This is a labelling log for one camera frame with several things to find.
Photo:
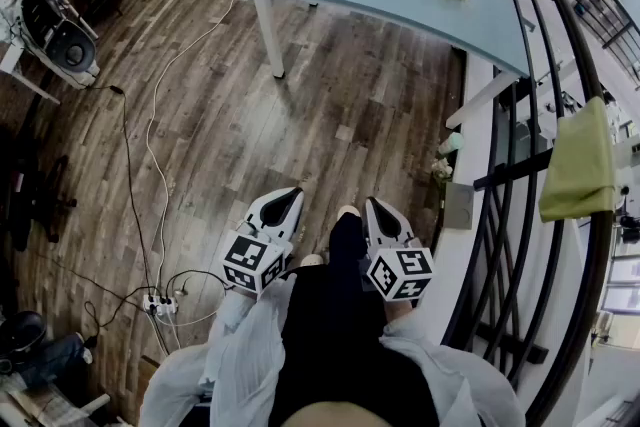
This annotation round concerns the small white flower bunch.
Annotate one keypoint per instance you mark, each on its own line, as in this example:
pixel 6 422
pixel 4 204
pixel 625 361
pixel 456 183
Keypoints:
pixel 442 170

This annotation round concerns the white power strip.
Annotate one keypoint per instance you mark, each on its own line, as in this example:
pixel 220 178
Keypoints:
pixel 160 305

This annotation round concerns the person's left forearm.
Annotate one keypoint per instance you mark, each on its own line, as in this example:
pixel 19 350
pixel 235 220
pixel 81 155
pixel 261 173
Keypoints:
pixel 240 355

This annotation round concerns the black office chair base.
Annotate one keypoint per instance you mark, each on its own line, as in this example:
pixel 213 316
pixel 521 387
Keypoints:
pixel 50 205

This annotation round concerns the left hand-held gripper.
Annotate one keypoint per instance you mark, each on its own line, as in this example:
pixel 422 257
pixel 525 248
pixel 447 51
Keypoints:
pixel 252 260

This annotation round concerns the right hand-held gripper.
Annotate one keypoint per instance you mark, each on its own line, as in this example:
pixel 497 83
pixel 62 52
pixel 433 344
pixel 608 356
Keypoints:
pixel 400 270

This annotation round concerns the blue denim cloth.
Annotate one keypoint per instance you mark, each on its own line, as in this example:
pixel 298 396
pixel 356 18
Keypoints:
pixel 50 360

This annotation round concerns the white table leg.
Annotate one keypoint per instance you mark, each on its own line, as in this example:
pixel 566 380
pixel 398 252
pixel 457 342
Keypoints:
pixel 270 40
pixel 475 102

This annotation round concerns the grey domed machine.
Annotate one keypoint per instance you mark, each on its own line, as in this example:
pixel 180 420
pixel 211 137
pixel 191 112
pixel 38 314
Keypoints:
pixel 70 50

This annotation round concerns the small white table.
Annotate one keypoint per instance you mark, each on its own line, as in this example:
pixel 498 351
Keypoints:
pixel 12 60

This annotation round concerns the mint green cup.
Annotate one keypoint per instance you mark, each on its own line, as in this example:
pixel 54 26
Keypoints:
pixel 452 142

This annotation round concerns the green cloth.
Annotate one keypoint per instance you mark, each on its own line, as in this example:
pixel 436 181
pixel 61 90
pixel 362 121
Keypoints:
pixel 580 160

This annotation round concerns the person's right forearm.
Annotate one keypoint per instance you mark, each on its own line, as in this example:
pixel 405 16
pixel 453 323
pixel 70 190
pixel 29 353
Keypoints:
pixel 425 365

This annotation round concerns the person's beige top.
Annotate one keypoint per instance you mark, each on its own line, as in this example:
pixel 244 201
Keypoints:
pixel 340 417

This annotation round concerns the black metal railing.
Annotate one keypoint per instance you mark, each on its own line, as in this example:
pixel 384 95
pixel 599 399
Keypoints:
pixel 587 60

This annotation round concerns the person's right beige shoe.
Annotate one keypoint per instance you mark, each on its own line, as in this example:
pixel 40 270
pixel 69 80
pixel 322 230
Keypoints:
pixel 349 212

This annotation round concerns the person's black trousers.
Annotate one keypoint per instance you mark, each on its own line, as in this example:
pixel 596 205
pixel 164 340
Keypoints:
pixel 340 315

